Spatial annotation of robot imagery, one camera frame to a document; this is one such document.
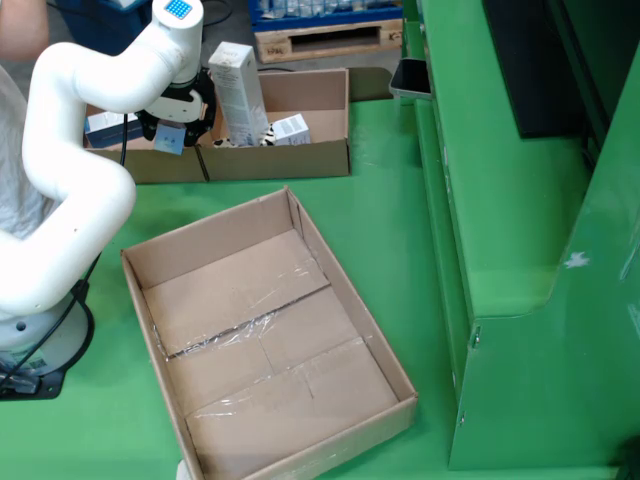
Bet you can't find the small white carton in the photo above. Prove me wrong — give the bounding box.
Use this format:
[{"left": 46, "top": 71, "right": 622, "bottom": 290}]
[{"left": 272, "top": 113, "right": 312, "bottom": 147}]

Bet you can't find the dark blue plastic bin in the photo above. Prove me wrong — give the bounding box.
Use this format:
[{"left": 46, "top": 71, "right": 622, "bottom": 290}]
[{"left": 53, "top": 0, "right": 156, "bottom": 56}]

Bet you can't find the cardboard box holding white cartons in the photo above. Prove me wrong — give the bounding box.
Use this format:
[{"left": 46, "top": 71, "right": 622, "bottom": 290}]
[{"left": 196, "top": 68, "right": 353, "bottom": 182}]

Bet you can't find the cardboard tray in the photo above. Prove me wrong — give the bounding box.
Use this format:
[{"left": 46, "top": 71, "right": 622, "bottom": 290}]
[{"left": 120, "top": 185, "right": 420, "bottom": 480}]

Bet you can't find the black and white spotted item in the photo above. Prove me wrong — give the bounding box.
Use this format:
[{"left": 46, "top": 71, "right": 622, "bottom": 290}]
[{"left": 211, "top": 122, "right": 277, "bottom": 148}]

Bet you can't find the wooden pallet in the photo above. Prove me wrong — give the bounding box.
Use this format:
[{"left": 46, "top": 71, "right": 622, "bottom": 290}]
[{"left": 253, "top": 18, "right": 404, "bottom": 65}]

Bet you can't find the tall white carton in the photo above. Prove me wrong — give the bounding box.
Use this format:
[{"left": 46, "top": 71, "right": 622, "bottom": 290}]
[{"left": 207, "top": 42, "right": 270, "bottom": 147}]

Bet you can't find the clear plastic film strip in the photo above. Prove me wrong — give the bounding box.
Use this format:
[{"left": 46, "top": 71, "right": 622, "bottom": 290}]
[{"left": 153, "top": 264, "right": 332, "bottom": 360}]

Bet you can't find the green machine housing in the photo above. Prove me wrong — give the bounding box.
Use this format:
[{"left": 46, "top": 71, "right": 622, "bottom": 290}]
[{"left": 399, "top": 0, "right": 640, "bottom": 474}]

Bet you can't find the blue and white carton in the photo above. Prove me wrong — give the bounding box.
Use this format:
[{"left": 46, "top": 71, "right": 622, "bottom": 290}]
[{"left": 83, "top": 110, "right": 144, "bottom": 150}]

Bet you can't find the thin black floor cable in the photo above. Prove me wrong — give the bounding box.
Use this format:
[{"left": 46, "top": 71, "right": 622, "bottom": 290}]
[{"left": 199, "top": 0, "right": 297, "bottom": 74}]

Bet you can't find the person in white shirt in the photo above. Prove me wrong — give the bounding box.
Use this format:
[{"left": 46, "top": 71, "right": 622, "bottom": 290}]
[{"left": 0, "top": 64, "right": 51, "bottom": 241}]

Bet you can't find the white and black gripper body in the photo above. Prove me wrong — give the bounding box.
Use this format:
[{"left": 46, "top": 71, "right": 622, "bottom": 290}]
[{"left": 147, "top": 74, "right": 207, "bottom": 124}]

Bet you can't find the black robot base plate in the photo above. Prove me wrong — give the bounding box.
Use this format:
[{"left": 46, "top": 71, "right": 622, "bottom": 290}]
[{"left": 0, "top": 279, "right": 96, "bottom": 401}]

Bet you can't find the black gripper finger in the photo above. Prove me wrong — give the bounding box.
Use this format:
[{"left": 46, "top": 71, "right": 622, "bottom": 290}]
[
  {"left": 183, "top": 69, "right": 219, "bottom": 149},
  {"left": 135, "top": 110, "right": 160, "bottom": 144}
]

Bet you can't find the black smartphone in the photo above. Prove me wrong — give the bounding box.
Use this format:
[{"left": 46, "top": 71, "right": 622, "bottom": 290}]
[{"left": 388, "top": 58, "right": 434, "bottom": 101}]

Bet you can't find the black monitor panel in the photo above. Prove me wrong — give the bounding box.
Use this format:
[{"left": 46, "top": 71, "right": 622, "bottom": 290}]
[{"left": 482, "top": 0, "right": 612, "bottom": 140}]

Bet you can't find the blue pallet cage with goods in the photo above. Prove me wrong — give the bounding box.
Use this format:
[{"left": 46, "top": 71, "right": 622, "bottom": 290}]
[{"left": 248, "top": 0, "right": 404, "bottom": 32}]

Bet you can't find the cardboard box holding blue carton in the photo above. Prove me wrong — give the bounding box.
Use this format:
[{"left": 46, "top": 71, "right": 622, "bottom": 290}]
[{"left": 82, "top": 99, "right": 211, "bottom": 185}]

